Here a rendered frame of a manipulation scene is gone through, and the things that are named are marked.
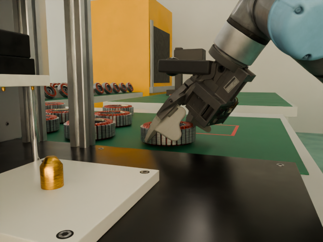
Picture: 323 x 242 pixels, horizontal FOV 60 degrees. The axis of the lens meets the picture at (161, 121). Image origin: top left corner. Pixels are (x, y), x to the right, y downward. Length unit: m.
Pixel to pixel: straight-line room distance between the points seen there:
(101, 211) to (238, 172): 0.18
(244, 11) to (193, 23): 5.07
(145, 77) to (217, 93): 3.24
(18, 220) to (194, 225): 0.12
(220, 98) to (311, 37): 0.19
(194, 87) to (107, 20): 3.58
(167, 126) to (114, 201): 0.29
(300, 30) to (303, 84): 4.98
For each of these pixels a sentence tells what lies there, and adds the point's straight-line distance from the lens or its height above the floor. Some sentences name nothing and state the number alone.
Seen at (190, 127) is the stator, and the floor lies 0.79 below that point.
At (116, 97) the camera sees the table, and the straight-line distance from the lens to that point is 2.66.
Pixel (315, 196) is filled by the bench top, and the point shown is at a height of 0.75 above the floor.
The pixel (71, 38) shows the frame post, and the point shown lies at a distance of 0.47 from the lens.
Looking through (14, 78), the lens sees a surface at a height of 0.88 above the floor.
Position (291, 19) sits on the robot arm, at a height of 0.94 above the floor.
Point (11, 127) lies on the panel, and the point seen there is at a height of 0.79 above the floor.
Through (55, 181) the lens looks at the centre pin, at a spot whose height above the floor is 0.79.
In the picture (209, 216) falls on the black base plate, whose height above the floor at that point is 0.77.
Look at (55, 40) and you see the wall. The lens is 6.90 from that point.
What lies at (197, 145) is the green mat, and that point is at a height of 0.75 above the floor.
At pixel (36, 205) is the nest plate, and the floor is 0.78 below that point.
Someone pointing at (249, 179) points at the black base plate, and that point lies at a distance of 0.32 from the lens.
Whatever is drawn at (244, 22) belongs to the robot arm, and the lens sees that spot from 0.45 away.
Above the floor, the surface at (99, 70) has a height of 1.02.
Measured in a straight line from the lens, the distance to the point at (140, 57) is 3.75.
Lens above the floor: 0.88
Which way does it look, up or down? 8 degrees down
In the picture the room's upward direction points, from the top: straight up
